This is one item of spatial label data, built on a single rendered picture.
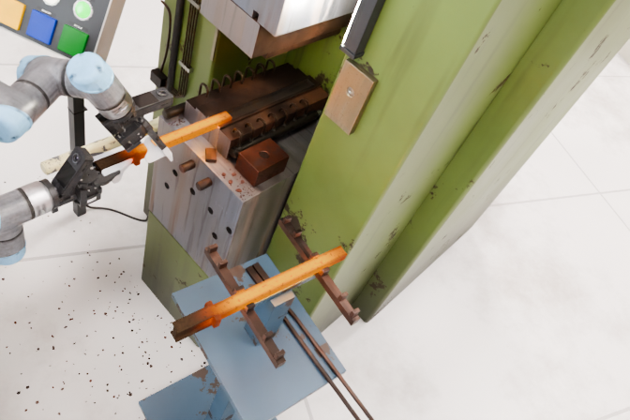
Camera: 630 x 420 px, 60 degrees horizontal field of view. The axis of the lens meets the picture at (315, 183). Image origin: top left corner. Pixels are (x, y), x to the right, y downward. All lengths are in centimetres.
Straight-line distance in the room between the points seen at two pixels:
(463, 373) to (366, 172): 142
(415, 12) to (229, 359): 92
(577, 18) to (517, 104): 27
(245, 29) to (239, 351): 79
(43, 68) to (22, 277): 133
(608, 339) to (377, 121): 220
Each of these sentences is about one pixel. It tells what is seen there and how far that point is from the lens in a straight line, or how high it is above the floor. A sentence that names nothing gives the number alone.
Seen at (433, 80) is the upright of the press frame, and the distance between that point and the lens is 119.
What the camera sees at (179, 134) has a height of 101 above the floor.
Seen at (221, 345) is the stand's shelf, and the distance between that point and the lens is 145.
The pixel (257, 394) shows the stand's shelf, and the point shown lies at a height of 74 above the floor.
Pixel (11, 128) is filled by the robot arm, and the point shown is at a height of 126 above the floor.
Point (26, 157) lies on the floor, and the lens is 278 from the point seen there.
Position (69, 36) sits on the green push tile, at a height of 102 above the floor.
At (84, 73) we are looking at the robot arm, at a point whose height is 132.
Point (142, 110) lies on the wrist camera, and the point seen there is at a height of 117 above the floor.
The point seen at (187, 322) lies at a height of 102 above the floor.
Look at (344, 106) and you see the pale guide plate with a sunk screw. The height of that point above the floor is 125.
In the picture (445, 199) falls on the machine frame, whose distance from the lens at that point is 186.
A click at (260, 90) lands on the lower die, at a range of 170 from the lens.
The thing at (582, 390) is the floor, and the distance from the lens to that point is 295.
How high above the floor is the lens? 204
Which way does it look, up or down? 45 degrees down
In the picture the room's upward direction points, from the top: 24 degrees clockwise
